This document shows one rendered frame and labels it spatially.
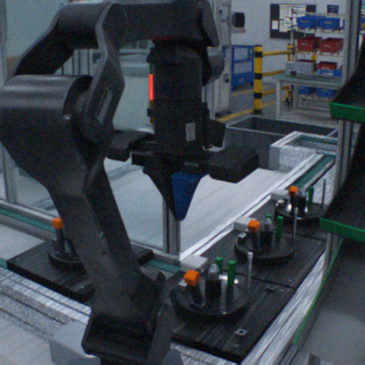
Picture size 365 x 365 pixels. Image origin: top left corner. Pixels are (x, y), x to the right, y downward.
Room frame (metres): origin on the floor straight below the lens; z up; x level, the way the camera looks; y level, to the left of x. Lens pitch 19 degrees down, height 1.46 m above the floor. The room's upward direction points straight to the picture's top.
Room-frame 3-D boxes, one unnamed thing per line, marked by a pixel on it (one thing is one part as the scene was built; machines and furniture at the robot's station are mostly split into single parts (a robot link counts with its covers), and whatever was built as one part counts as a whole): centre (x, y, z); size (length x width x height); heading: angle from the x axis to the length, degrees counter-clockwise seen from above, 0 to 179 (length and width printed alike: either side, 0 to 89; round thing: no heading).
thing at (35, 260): (0.94, 0.23, 0.96); 0.24 x 0.24 x 0.02; 58
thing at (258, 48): (9.09, -2.10, 0.58); 3.40 x 0.20 x 1.15; 148
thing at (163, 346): (0.42, 0.06, 1.15); 0.09 x 0.07 x 0.06; 69
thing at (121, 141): (0.56, 0.00, 1.33); 0.19 x 0.06 x 0.08; 58
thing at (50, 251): (0.94, 0.23, 0.98); 0.14 x 0.14 x 0.02
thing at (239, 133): (2.83, -0.62, 0.73); 0.62 x 0.42 x 0.23; 58
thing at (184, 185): (0.56, -0.01, 1.25); 0.06 x 0.04 x 0.07; 148
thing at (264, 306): (0.76, -0.06, 1.01); 0.24 x 0.24 x 0.13; 58
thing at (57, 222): (0.91, 0.25, 1.04); 0.04 x 0.02 x 0.08; 148
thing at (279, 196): (1.18, -0.32, 1.01); 0.24 x 0.24 x 0.13; 58
